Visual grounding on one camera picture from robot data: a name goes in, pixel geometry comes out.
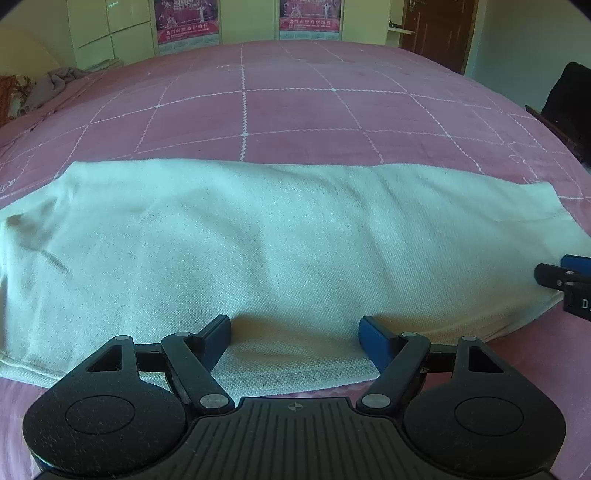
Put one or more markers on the lower left purple poster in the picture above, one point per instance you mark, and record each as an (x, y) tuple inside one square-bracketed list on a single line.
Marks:
[(184, 20)]

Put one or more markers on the black chair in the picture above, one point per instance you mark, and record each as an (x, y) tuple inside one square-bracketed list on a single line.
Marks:
[(566, 112)]

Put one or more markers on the lower right purple poster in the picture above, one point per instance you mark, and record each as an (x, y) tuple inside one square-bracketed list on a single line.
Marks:
[(310, 20)]

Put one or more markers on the orange knitted cushion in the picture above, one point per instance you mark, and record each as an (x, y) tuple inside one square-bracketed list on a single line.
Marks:
[(14, 90)]

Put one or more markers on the grey crumpled garment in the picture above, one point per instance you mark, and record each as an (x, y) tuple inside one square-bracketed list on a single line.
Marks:
[(50, 85)]

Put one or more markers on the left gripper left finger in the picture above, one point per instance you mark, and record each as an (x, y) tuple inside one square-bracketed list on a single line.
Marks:
[(190, 359)]

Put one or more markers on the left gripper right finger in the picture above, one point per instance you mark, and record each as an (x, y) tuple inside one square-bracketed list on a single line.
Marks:
[(399, 359)]

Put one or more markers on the brown wooden door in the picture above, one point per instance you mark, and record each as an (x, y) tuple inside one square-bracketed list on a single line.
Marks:
[(441, 30)]

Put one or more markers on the cream wardrobe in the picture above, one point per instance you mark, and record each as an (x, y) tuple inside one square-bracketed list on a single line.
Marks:
[(126, 30)]

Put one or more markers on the pink checked bedspread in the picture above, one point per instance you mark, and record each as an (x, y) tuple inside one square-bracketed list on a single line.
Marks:
[(297, 102)]

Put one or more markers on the white pants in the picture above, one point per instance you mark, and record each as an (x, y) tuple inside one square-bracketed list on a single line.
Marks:
[(295, 255)]

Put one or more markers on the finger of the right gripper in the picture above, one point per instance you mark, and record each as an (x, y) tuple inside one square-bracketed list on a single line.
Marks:
[(558, 278), (576, 263)]

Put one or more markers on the purple poster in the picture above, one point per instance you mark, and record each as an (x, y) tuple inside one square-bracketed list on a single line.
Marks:
[(184, 20), (310, 20)]

